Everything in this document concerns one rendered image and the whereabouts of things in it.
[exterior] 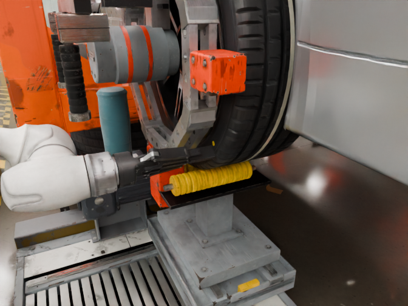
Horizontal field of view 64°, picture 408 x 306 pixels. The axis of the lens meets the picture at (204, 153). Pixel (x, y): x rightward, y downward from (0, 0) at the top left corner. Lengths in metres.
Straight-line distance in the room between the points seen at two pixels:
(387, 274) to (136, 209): 1.07
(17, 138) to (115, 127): 0.30
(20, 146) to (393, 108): 0.69
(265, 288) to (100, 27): 0.88
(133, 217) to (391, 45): 1.28
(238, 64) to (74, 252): 1.07
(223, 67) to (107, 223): 1.08
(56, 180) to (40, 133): 0.17
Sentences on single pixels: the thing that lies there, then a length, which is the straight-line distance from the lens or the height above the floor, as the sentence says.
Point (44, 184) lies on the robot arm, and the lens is 0.67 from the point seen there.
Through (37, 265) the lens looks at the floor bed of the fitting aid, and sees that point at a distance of 1.43.
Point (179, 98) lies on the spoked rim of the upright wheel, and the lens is 1.03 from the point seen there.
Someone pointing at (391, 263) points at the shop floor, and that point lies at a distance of 1.61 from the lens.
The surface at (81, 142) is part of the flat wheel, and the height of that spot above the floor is 0.36.
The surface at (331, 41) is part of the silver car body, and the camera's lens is 0.55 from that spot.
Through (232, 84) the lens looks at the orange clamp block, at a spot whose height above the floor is 0.83.
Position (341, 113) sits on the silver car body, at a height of 0.81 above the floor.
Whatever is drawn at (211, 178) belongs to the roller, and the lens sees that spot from 0.91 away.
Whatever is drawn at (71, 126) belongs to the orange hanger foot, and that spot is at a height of 0.54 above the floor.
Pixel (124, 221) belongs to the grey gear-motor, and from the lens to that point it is 1.53.
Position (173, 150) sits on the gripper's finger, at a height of 0.67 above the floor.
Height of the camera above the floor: 0.96
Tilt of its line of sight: 24 degrees down
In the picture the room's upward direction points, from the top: straight up
